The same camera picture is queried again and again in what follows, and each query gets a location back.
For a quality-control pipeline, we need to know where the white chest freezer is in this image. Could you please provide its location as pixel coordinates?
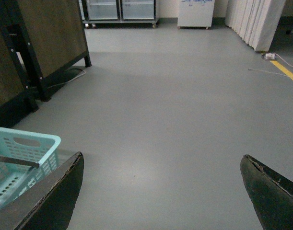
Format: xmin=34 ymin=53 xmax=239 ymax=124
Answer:
xmin=177 ymin=0 xmax=215 ymax=30

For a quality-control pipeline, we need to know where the glass door display fridge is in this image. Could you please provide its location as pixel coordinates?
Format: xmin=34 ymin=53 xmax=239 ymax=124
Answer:
xmin=78 ymin=0 xmax=159 ymax=28

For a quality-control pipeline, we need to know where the white floor cable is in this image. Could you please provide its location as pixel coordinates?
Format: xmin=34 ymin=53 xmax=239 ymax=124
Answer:
xmin=248 ymin=53 xmax=293 ymax=79

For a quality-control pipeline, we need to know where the light blue plastic basket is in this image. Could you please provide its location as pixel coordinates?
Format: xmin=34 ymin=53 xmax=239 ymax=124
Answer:
xmin=0 ymin=127 xmax=61 ymax=210

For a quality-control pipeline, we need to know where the grey cable under shelf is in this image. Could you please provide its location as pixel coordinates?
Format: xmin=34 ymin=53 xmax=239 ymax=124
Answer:
xmin=47 ymin=68 xmax=86 ymax=89

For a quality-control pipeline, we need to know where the dark wooden display shelf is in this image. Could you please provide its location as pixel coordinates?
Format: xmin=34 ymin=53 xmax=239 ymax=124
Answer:
xmin=0 ymin=0 xmax=91 ymax=127

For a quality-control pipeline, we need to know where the white folding partition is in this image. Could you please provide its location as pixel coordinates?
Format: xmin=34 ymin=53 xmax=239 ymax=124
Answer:
xmin=224 ymin=0 xmax=286 ymax=52

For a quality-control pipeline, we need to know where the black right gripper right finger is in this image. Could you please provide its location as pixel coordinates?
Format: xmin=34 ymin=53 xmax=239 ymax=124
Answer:
xmin=240 ymin=154 xmax=293 ymax=230

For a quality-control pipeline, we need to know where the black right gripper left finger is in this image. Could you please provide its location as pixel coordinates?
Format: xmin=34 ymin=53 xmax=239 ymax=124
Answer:
xmin=0 ymin=152 xmax=84 ymax=230

